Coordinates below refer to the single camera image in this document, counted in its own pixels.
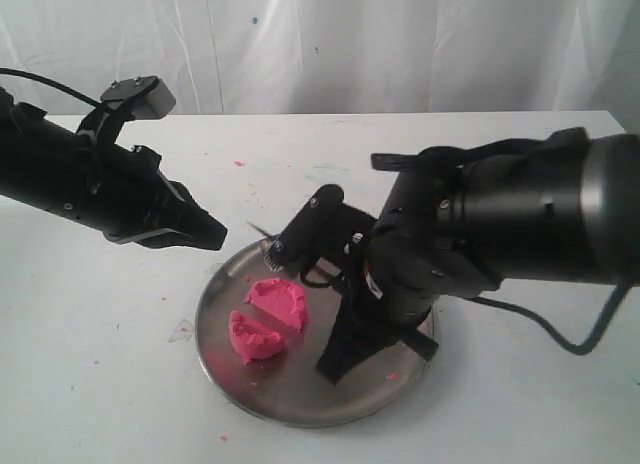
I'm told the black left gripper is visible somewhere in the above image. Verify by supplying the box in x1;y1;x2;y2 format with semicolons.
64;144;228;250

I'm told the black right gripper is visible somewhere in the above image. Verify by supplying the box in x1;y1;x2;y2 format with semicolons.
316;203;500;384

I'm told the black knife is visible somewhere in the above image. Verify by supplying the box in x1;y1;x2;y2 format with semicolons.
248;222;439;362

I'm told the pink dough lump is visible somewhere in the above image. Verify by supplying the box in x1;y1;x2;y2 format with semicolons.
245;278;309;333
228;311;287;364

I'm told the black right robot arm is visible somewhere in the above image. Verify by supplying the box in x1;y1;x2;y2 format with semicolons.
312;128;639;383

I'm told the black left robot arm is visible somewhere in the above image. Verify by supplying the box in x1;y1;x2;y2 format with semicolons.
1;78;227;251

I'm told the round steel plate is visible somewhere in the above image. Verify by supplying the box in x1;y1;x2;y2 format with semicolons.
195;239;430;428

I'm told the white backdrop curtain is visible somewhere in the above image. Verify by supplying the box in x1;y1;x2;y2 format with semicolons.
1;0;639;114

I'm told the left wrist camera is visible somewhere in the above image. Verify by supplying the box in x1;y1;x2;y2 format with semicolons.
100;76;176;120

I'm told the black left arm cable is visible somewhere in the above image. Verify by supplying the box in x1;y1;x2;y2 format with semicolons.
0;67;104;108

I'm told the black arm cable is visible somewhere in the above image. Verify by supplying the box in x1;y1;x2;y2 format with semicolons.
469;278;636;356
0;67;104;108

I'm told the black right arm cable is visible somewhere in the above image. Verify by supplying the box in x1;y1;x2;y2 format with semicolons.
469;278;636;356

